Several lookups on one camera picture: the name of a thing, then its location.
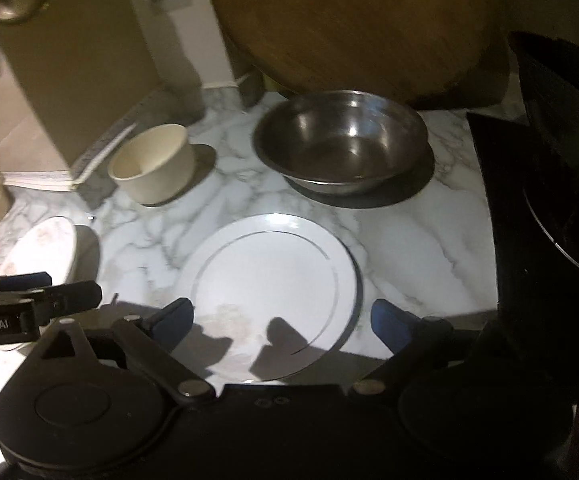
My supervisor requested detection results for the stainless steel bowl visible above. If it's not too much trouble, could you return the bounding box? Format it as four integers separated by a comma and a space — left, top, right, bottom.
252, 90, 428, 196

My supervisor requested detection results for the round wooden cutting board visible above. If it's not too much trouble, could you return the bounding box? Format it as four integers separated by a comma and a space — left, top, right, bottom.
212, 0, 502, 103

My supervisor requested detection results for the cream round bowl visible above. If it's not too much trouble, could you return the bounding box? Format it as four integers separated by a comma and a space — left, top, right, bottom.
108, 124, 196, 206

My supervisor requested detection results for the black stove cooktop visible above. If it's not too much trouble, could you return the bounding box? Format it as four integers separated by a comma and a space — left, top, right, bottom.
467, 32, 579, 404

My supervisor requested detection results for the small white rimmed plate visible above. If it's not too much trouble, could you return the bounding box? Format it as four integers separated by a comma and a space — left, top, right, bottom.
172, 214, 359, 384

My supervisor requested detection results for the large white floral plate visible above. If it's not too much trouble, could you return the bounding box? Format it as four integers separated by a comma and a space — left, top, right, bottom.
0, 216, 78, 285

